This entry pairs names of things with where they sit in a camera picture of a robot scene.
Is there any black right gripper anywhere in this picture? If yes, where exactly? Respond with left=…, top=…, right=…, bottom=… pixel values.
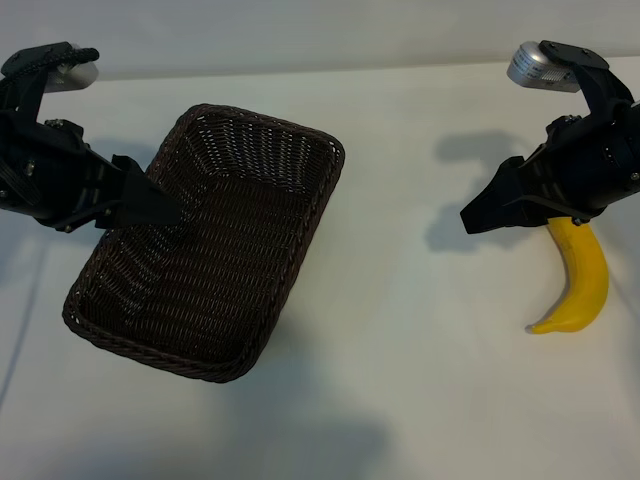
left=459, top=99, right=640, bottom=235

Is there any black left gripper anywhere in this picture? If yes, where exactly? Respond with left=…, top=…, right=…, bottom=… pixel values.
left=0, top=110, right=180, bottom=234

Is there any yellow banana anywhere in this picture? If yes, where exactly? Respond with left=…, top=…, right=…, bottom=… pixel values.
left=524, top=217, right=610, bottom=335

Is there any dark brown wicker basket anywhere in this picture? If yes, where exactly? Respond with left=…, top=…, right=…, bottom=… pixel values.
left=61, top=103, right=347, bottom=385

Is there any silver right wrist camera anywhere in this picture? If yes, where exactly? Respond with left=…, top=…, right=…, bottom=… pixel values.
left=506, top=41, right=581, bottom=95

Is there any black braided cable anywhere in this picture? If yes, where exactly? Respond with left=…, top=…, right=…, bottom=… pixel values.
left=7, top=47, right=101, bottom=84

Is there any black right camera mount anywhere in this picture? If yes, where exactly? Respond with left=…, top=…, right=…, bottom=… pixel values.
left=538, top=39, right=634, bottom=126

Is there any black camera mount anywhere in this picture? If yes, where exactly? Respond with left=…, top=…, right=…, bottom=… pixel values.
left=538, top=39, right=634, bottom=126
left=0, top=42, right=81, bottom=126

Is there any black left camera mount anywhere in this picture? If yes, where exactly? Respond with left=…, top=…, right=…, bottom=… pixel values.
left=0, top=42, right=81, bottom=126

